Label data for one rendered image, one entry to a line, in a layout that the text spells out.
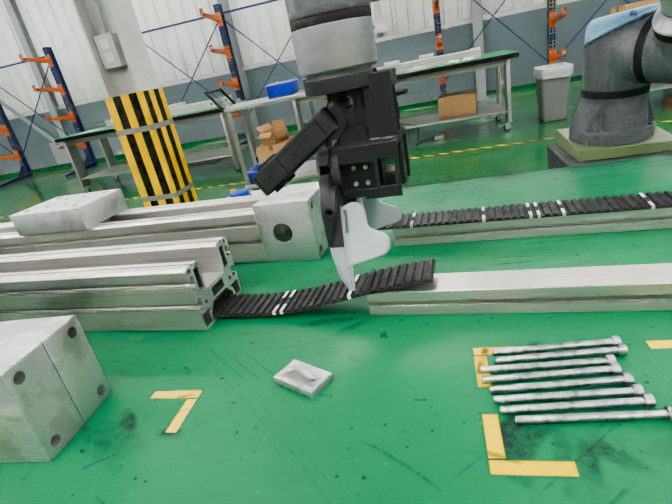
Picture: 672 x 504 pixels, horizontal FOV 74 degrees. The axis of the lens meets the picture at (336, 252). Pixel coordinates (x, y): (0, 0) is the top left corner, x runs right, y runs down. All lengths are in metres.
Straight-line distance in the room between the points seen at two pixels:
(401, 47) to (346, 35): 7.70
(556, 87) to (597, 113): 4.49
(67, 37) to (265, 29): 3.82
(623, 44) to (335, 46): 0.68
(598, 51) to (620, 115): 0.13
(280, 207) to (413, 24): 7.53
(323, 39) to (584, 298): 0.35
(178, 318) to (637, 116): 0.88
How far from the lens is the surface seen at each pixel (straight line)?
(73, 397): 0.51
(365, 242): 0.45
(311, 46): 0.43
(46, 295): 0.71
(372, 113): 0.44
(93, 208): 0.90
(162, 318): 0.60
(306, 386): 0.43
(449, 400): 0.40
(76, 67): 10.44
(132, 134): 3.90
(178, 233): 0.78
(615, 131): 1.03
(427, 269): 0.50
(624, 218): 0.69
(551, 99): 5.54
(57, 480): 0.48
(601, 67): 1.03
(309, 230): 0.67
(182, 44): 9.20
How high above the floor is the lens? 1.05
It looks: 23 degrees down
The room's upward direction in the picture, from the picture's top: 12 degrees counter-clockwise
